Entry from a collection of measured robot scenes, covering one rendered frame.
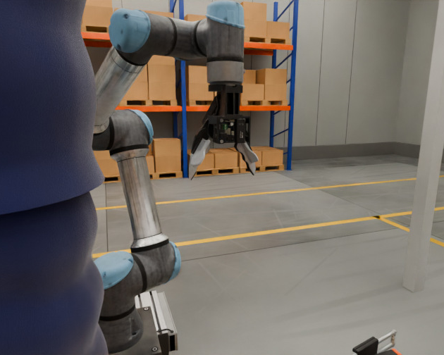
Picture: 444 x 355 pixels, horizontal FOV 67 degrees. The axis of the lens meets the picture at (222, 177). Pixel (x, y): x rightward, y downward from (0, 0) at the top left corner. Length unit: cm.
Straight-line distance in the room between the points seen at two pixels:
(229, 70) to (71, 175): 43
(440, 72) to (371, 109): 873
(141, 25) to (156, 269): 64
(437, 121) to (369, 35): 878
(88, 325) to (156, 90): 725
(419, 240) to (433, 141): 87
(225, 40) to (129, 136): 45
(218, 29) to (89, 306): 52
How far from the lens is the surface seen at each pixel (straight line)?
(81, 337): 42
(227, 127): 69
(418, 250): 350
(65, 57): 34
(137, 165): 101
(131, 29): 67
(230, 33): 70
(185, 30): 75
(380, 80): 1213
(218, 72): 69
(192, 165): 72
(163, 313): 132
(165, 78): 762
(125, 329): 102
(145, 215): 101
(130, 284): 97
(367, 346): 81
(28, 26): 33
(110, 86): 79
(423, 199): 337
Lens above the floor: 168
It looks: 13 degrees down
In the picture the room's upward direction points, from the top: straight up
